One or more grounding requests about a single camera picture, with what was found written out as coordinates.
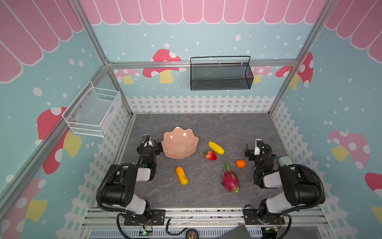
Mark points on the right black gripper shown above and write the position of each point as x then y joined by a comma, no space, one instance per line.
253,151

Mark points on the small orange tangerine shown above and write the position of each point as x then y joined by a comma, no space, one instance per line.
241,163

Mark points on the pink dragon fruit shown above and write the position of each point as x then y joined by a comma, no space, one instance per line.
230,180

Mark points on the orange yellow mango fruit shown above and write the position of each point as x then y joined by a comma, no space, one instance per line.
182,176

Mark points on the red strawberry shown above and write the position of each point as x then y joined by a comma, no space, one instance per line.
210,155

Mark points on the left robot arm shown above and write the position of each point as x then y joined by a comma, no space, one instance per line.
116,192

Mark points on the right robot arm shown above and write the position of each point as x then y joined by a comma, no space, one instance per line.
302,188

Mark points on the pink scalloped fruit bowl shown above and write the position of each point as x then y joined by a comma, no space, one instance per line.
179,143

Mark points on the pale green cylinder object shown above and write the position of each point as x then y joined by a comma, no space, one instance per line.
284,161

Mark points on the dark grey flat panel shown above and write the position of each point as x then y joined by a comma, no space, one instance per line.
240,232

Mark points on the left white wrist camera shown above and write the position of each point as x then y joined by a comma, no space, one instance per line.
152,143

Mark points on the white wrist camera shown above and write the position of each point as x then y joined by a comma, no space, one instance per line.
152,143
257,150

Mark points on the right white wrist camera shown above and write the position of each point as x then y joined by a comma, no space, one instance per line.
257,150

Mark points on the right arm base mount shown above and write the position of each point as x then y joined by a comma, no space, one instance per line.
254,217

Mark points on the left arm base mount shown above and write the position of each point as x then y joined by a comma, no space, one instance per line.
156,217

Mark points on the white wire wall basket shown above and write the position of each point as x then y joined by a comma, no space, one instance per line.
93,111

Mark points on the aluminium front rail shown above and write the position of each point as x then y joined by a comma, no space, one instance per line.
205,217

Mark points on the black mesh wall basket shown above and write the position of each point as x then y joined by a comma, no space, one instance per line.
210,73

